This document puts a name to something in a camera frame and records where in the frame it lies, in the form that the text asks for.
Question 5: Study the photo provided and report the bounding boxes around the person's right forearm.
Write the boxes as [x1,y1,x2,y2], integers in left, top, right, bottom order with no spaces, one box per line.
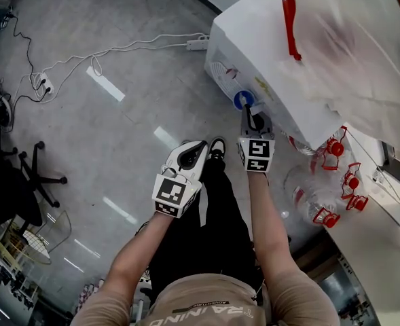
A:
[247,173,295,278]

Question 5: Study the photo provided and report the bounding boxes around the empty clear jug red cap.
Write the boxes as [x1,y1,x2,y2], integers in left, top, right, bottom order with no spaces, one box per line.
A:
[345,194,369,212]
[283,164,342,230]
[338,162,363,200]

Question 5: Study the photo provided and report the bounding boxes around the black cable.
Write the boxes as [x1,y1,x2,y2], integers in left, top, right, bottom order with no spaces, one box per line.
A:
[11,14,48,92]

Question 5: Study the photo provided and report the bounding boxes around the blue cup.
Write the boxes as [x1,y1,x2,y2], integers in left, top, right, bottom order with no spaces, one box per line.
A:
[232,89,256,111]

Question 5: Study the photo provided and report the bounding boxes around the white water dispenser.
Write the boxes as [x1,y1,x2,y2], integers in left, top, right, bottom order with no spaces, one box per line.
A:
[203,0,346,143]

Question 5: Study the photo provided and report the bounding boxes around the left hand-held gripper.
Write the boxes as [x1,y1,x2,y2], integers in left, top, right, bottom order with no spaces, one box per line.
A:
[151,140,210,219]

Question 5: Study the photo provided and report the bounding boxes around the white extension cord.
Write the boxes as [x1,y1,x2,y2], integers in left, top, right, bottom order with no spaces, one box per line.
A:
[14,32,208,105]

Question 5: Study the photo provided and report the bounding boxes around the yellow wire frame chair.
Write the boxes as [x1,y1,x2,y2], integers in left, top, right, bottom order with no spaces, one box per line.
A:
[0,211,73,268]

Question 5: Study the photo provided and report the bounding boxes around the person's left forearm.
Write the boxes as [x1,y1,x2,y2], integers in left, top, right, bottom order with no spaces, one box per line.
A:
[104,211,174,297]

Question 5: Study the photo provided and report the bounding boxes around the black and white right shoe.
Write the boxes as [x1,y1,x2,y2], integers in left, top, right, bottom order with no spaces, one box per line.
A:
[208,137,227,161]

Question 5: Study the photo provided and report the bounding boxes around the beige printed t-shirt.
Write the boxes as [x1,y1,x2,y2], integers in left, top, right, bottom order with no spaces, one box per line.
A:
[70,266,342,326]

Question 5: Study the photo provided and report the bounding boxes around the empty water jug red label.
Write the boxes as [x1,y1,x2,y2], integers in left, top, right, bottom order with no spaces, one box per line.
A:
[280,126,349,171]

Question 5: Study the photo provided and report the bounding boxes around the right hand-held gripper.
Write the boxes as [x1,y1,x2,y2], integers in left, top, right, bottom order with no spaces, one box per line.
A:
[236,103,276,175]

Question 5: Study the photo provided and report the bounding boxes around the black trousers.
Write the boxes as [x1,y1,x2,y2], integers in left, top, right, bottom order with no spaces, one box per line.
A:
[147,158,265,305]

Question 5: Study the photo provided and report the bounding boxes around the red white checkered cloth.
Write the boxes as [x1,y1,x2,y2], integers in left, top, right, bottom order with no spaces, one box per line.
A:
[79,278,106,316]

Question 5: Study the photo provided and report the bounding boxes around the large clear water jug blue cap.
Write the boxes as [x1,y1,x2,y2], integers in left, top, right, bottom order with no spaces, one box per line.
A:
[280,0,400,147]

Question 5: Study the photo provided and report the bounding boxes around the black office chair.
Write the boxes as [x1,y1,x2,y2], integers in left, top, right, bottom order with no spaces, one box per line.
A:
[0,130,68,238]

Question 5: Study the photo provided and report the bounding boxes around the long white power strip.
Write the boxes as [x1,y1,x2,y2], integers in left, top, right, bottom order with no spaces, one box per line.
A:
[185,35,210,52]

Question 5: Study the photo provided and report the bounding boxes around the grey metal locker cabinet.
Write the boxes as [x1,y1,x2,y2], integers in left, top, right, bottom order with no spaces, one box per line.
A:
[301,188,400,326]

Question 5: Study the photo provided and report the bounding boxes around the white power strip with plugs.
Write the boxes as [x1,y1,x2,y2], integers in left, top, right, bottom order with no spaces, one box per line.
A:
[38,73,56,94]

